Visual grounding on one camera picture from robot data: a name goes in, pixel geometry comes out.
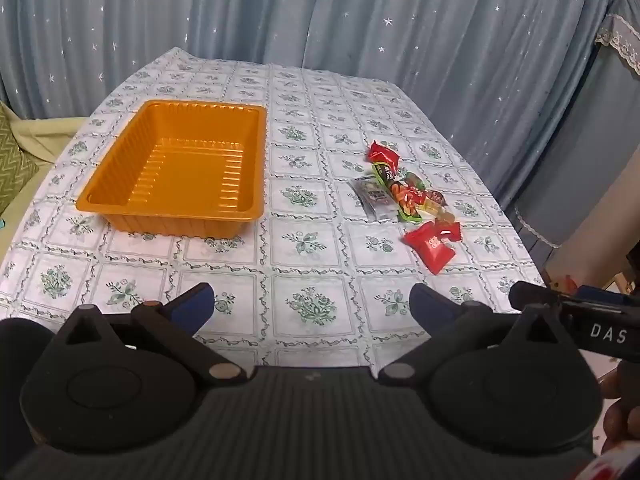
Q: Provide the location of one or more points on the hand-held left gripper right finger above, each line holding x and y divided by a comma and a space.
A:
424, 305

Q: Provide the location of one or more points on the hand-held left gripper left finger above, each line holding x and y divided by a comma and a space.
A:
194, 304

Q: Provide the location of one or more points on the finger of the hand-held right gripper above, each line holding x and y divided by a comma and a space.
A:
532, 296

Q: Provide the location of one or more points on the large red snack packet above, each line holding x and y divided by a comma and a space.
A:
430, 246

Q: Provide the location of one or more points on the small red candy packet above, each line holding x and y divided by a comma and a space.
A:
451, 231

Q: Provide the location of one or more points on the brown candy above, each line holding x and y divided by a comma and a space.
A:
446, 218

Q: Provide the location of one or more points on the yellow-green candy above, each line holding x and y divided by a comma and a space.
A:
427, 206

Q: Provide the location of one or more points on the long green snack packet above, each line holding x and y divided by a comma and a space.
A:
395, 194

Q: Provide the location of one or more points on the grey snack packet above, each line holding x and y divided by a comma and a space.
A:
371, 200

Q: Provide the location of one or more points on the small green candy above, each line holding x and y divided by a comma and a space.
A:
413, 181

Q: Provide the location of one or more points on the orange plastic tray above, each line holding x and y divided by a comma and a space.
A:
175, 180

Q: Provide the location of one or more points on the person's right hand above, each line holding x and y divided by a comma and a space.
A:
620, 410

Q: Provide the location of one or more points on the floral tablecloth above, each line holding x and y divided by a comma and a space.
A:
300, 260

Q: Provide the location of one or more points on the blue lace-trimmed cover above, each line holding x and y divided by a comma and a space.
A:
575, 150

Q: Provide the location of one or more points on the pale green sofa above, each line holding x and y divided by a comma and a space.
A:
50, 135

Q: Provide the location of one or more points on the green zigzag cushion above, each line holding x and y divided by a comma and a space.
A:
12, 165

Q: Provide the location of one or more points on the blue starry curtain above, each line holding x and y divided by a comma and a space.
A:
320, 15

